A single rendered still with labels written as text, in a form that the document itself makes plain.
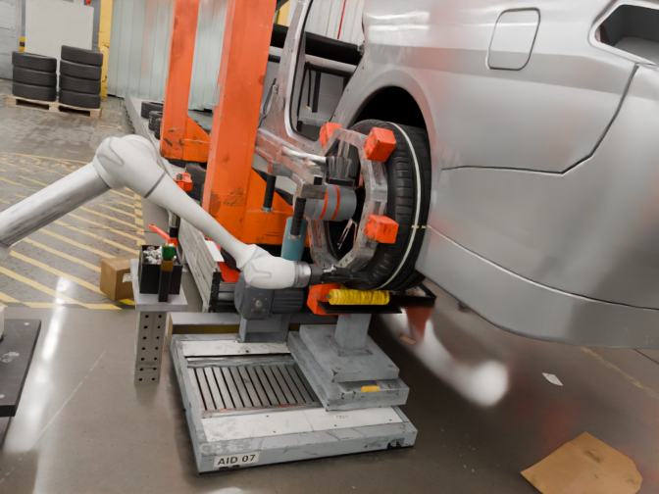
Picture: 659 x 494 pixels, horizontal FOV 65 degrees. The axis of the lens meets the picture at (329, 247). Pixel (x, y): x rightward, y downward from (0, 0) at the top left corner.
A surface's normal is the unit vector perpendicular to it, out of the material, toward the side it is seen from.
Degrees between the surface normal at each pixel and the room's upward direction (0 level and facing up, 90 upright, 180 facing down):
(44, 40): 90
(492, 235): 90
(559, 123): 90
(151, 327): 90
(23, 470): 0
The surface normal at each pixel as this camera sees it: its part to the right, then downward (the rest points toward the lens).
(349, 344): 0.38, 0.34
